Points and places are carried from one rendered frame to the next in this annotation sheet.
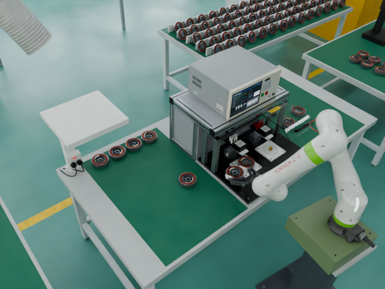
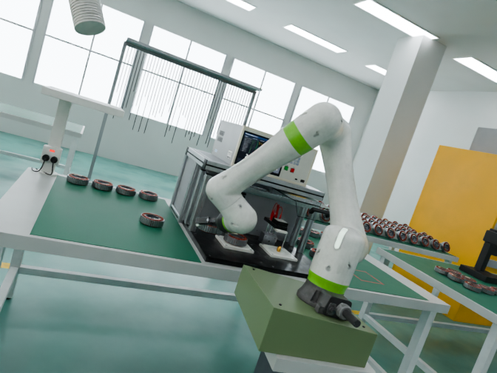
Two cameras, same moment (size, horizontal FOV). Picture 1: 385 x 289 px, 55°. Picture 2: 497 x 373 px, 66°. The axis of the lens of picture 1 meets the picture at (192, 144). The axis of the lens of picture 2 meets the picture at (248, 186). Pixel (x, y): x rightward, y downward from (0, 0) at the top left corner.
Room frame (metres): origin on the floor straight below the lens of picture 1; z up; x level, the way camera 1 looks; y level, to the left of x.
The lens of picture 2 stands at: (0.00, -0.87, 1.28)
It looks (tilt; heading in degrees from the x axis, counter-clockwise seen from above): 7 degrees down; 17
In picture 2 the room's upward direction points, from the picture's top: 18 degrees clockwise
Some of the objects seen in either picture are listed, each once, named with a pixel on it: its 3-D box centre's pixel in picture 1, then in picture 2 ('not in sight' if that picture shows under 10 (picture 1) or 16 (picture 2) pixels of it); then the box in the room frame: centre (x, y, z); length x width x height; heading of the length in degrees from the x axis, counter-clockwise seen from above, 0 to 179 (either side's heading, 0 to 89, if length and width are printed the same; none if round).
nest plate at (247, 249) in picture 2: (245, 166); (234, 243); (1.70, -0.36, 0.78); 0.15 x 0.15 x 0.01; 41
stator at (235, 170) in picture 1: (234, 173); (210, 226); (1.56, -0.27, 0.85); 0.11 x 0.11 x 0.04
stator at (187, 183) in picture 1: (187, 179); (151, 220); (1.56, 0.02, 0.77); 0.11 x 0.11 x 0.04
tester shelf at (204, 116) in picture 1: (230, 97); (252, 172); (2.02, -0.23, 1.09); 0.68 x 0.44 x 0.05; 131
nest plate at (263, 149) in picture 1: (270, 150); (277, 251); (1.86, -0.54, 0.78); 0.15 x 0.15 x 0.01; 41
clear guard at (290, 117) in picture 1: (282, 117); (304, 206); (1.90, -0.58, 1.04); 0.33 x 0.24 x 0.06; 41
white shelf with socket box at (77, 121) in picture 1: (90, 145); (75, 140); (1.62, 0.62, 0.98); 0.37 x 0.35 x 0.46; 131
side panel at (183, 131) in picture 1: (183, 131); (184, 187); (1.86, 0.06, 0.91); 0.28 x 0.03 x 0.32; 41
